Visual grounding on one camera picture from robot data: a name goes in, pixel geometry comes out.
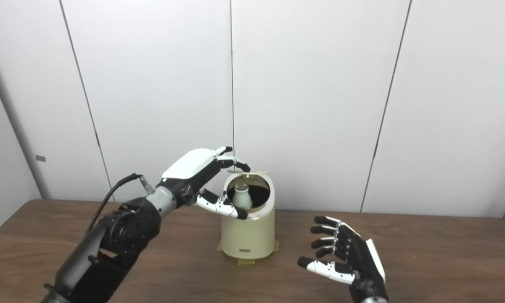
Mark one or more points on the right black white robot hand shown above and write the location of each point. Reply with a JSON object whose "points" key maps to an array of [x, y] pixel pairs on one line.
{"points": [[361, 256]]}

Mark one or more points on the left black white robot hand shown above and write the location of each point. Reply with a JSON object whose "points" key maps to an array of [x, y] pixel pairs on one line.
{"points": [[189, 168]]}

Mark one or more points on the small white plastic bottle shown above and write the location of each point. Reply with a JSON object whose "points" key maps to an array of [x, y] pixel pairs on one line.
{"points": [[243, 198]]}

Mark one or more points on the cream-colored round bin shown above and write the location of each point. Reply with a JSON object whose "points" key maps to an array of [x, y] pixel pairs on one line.
{"points": [[248, 235]]}

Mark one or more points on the small gray wall tag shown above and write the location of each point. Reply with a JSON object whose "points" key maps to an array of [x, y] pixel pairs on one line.
{"points": [[40, 158]]}

